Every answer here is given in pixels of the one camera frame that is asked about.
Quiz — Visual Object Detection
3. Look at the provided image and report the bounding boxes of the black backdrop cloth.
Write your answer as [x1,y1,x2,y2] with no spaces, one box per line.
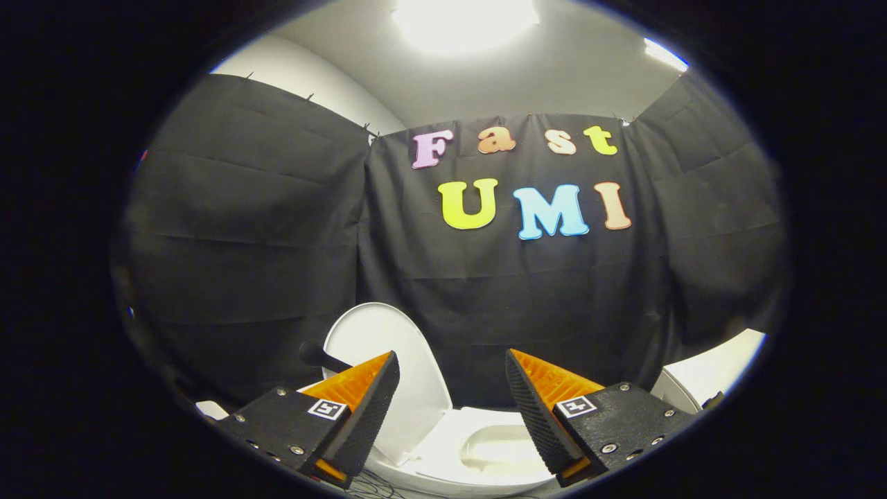
[111,73,791,411]

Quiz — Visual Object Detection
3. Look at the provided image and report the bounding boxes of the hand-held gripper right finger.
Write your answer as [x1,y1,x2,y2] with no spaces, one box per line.
[504,348,699,489]

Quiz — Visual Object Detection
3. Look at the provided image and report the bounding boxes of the white toilet seat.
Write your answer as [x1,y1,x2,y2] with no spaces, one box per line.
[366,406,559,498]

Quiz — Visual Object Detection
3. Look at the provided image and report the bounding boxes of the large round ceiling light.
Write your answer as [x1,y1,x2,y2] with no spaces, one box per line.
[392,0,542,58]

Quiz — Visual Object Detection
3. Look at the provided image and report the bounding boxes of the small rectangular ceiling light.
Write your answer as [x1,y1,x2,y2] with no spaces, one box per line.
[643,38,691,73]

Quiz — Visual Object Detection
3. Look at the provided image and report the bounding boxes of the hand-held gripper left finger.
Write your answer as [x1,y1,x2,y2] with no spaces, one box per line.
[220,350,401,490]

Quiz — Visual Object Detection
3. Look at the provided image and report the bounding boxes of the black lid handle tab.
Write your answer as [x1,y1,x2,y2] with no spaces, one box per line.
[299,341,353,376]

